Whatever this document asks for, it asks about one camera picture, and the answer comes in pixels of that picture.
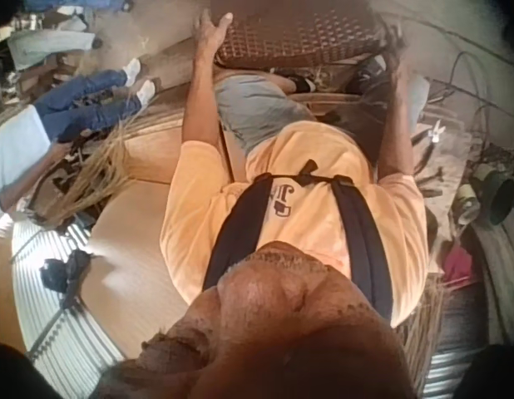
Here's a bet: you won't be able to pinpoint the person's right hand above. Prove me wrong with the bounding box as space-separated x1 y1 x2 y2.
379 20 410 74

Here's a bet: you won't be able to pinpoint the person's left hand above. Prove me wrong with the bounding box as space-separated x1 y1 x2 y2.
191 7 234 60

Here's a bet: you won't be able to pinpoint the brown woven rattan basket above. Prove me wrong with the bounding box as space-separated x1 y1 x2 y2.
210 0 389 70

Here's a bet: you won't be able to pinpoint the person's legs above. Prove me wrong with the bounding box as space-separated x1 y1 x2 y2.
214 53 391 167

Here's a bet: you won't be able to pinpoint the bundle of pale reed strips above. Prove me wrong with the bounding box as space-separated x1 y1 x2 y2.
52 120 136 229

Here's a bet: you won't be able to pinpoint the beige tape roll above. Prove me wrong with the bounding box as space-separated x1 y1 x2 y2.
451 182 483 226

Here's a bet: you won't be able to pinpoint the dark green pot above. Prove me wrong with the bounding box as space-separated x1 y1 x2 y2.
484 169 514 226

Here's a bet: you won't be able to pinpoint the tan wooden platform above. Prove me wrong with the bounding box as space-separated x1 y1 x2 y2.
76 37 241 359

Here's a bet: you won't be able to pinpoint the pink cloth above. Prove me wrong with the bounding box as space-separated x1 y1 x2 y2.
442 244 475 284

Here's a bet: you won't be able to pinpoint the black cloth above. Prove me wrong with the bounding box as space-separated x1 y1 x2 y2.
39 249 94 309

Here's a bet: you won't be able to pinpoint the woven rattan seat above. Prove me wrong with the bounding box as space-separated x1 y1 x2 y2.
396 282 446 394

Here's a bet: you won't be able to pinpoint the white striped mat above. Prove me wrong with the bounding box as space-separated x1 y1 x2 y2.
10 219 126 399

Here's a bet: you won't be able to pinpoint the white handled pliers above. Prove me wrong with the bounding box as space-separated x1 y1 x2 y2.
427 119 447 145

